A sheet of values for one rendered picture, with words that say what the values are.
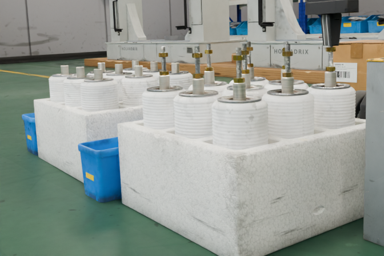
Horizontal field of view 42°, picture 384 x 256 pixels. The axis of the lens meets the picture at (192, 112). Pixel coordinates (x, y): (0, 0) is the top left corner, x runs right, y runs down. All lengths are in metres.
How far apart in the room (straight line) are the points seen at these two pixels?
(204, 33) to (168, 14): 4.22
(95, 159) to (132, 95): 0.27
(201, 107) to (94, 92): 0.43
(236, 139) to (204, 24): 3.50
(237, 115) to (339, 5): 0.30
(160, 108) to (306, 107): 0.29
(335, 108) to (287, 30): 2.79
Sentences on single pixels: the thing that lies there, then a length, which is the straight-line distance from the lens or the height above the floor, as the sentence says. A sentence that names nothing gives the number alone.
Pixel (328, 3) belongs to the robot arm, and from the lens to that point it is 0.99.
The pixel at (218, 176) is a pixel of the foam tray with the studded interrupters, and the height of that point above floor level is 0.14.
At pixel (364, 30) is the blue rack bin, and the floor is 0.29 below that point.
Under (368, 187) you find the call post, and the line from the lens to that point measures 0.92.
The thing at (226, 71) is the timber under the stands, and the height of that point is 0.04.
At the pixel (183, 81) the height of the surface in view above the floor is 0.23.
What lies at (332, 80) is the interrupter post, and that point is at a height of 0.27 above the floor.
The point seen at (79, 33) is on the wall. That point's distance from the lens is 7.68.
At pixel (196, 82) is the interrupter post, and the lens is 0.95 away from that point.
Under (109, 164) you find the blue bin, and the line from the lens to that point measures 1.14.
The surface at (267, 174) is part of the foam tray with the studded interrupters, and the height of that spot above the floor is 0.14.
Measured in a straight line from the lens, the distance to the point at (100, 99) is 1.29.
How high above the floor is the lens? 0.37
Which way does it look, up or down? 9 degrees down
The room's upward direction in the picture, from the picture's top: 2 degrees counter-clockwise
